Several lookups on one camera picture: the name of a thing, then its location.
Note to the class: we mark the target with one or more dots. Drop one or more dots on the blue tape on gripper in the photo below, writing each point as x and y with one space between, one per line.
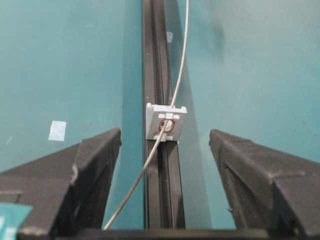
12 215

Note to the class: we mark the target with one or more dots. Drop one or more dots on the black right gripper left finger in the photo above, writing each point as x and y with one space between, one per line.
68 189

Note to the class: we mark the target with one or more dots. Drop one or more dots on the black aluminium rail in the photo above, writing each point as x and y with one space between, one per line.
163 197

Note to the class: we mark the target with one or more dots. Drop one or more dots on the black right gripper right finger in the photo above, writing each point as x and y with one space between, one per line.
267 188

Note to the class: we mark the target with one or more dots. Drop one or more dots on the white clip with hole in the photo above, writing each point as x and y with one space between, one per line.
159 116

